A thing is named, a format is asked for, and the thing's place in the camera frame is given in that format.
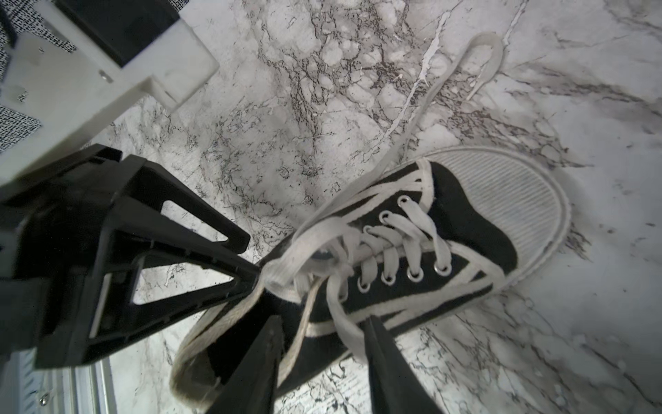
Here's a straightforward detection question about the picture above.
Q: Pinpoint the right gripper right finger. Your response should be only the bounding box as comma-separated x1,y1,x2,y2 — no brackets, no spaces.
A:
365,316,443,414

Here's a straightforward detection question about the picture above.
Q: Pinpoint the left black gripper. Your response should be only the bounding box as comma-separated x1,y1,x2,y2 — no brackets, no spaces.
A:
1,144,258,369

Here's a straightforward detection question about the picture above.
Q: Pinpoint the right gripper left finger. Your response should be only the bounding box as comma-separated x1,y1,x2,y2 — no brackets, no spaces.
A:
206,316,284,414

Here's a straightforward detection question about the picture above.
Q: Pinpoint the black canvas sneaker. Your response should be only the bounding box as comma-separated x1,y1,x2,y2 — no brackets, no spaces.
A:
169,64,571,410

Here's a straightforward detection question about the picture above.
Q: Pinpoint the aluminium front rail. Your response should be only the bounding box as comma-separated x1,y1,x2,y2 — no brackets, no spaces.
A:
1,350,117,413

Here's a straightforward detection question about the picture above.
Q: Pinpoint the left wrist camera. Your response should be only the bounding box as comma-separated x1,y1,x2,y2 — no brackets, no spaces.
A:
0,0,221,185

